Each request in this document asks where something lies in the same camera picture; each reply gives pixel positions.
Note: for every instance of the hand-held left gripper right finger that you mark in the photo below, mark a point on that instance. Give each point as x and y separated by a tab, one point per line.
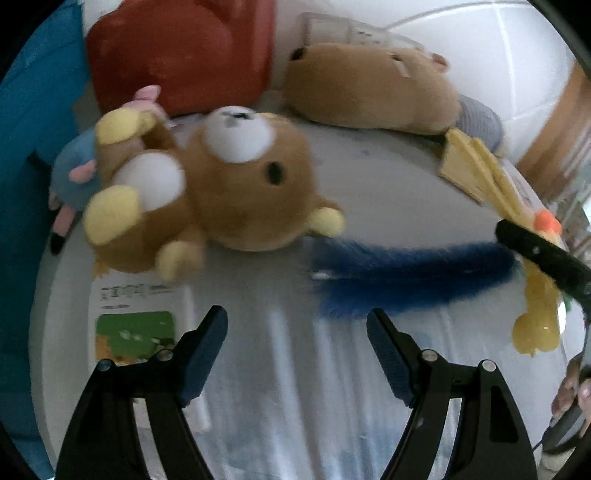
390	360

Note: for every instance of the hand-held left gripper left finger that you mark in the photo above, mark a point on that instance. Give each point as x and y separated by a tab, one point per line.
203	360

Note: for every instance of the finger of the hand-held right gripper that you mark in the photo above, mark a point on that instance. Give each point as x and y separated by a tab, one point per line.
531	244

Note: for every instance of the picture book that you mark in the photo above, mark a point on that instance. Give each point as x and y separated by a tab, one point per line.
134	332

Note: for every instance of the yellow duck toy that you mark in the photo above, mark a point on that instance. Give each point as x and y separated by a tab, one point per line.
480	170

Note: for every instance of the blue furry toy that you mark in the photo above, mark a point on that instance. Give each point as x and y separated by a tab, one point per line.
415	272

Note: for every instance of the blue plastic storage crate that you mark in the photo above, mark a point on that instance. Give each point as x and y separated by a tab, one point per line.
23	184

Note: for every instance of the person's right hand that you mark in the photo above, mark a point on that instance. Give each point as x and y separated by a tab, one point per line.
570	392

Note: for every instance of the small brown bear plush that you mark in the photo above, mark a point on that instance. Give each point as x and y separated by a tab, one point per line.
240	203

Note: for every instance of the large brown dog plush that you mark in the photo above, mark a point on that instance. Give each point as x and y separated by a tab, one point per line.
369	92

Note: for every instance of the blue-bodied pink pig plush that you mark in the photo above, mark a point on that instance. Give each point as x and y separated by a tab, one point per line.
74	161

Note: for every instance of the red toy suitcase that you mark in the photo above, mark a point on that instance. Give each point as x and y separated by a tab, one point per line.
184	55

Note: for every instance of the wooden headboard post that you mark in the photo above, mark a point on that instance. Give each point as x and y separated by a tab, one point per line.
558	138

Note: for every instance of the wall socket panel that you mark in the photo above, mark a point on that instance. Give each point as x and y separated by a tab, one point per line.
360	32

